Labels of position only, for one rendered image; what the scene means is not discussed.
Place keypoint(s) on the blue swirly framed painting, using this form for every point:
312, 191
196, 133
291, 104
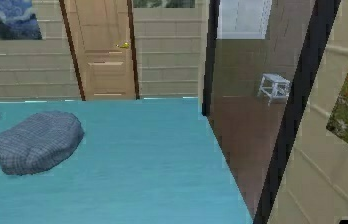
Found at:
12, 18

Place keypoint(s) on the light wooden room door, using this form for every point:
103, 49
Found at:
103, 50

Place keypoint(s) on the white small stool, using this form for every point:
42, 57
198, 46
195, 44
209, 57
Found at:
275, 87

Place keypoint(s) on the dark green framed picture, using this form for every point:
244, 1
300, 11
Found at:
163, 3

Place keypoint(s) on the pale bright window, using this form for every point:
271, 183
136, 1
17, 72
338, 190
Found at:
243, 18

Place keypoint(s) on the grey checked floor cushion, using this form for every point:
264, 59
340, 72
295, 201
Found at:
38, 142

